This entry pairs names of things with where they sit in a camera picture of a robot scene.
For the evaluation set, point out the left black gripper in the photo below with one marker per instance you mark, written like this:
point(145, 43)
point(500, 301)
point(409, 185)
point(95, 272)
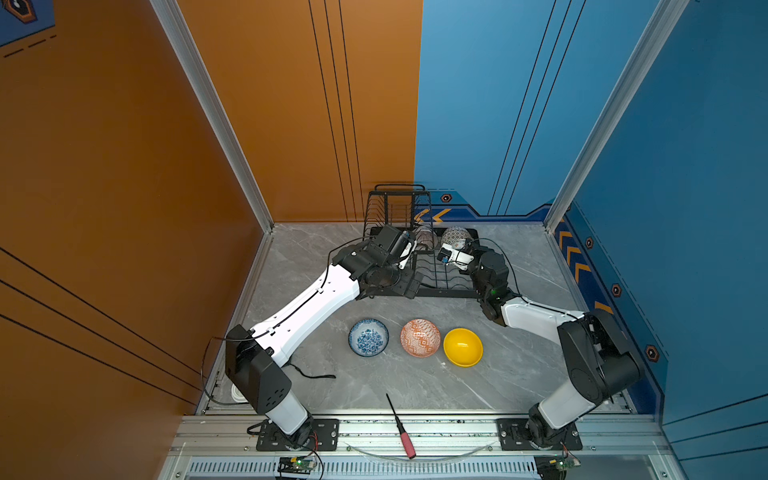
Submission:
point(402, 286)

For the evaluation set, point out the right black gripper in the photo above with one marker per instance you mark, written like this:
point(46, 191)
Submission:
point(475, 249)

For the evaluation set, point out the brown dotted bowl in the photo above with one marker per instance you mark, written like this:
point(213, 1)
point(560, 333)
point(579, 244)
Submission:
point(456, 237)

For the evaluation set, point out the pink striped bowl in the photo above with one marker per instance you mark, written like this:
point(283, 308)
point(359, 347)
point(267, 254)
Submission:
point(425, 238)

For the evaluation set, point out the blue floral bowl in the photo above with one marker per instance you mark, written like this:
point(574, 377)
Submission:
point(368, 338)

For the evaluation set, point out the orange patterned bowl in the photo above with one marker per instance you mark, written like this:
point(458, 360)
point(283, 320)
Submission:
point(420, 338)

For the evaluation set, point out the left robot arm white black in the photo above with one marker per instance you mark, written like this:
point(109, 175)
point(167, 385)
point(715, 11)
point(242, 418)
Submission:
point(254, 357)

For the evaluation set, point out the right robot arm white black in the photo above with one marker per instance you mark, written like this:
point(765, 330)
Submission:
point(599, 360)

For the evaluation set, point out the yellow bowl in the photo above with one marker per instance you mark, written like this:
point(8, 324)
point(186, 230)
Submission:
point(463, 347)

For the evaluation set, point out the left green circuit board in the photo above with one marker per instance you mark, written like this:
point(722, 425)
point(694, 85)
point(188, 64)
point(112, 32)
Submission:
point(297, 468)

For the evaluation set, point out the right circuit board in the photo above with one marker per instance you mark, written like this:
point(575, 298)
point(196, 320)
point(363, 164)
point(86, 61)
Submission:
point(555, 468)

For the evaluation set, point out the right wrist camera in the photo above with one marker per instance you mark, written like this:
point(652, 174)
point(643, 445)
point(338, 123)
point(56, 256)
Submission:
point(449, 255)

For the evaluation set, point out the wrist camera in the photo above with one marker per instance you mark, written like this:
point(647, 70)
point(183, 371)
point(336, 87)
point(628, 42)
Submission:
point(449, 255)
point(393, 246)

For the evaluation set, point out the black wire dish rack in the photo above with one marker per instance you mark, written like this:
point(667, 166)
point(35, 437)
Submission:
point(417, 210)

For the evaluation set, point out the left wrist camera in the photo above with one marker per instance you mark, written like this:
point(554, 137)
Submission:
point(393, 246)

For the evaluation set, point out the red handled screwdriver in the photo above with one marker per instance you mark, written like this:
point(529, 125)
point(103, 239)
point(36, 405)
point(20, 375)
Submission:
point(403, 434)

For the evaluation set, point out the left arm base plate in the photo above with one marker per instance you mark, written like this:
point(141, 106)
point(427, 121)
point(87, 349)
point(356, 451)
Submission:
point(323, 437)

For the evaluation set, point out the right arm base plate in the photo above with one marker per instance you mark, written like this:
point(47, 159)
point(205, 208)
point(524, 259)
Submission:
point(516, 434)

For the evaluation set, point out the aluminium front rail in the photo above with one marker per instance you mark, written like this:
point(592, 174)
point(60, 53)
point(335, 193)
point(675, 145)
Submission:
point(452, 445)

